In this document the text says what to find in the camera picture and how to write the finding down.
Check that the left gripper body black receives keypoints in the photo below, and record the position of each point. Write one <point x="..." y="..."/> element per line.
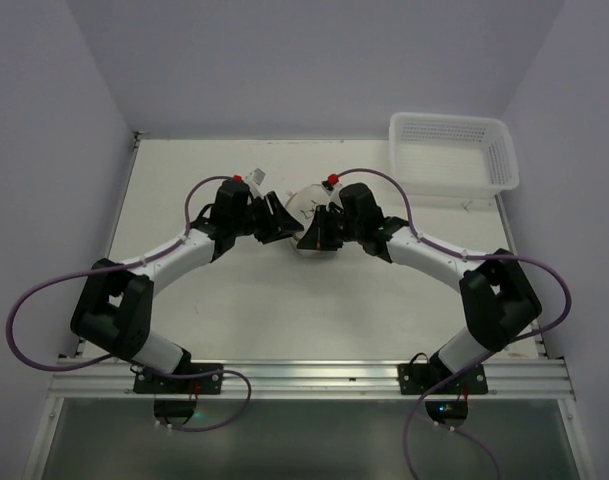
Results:
<point x="263" y="218"/>

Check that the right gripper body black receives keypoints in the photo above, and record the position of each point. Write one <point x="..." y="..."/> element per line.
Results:
<point x="329" y="226"/>

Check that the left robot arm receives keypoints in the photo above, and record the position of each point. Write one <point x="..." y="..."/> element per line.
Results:
<point x="114" y="310"/>

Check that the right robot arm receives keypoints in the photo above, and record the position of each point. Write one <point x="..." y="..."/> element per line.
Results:
<point x="497" y="298"/>

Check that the white plastic basket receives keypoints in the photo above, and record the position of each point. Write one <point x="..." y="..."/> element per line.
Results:
<point x="452" y="155"/>

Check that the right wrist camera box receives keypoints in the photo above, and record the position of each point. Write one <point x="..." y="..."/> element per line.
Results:
<point x="332" y="186"/>

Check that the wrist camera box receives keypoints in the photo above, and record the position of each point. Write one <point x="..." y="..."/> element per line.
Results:
<point x="254" y="180"/>
<point x="332" y="186"/>

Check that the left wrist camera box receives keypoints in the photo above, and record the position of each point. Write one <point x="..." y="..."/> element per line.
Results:
<point x="254" y="180"/>

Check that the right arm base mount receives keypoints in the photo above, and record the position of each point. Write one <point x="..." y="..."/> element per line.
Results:
<point x="420" y="373"/>

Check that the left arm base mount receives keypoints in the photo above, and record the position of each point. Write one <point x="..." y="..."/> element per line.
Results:
<point x="197" y="379"/>

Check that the aluminium rail frame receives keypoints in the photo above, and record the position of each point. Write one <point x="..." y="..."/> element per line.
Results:
<point x="312" y="346"/>

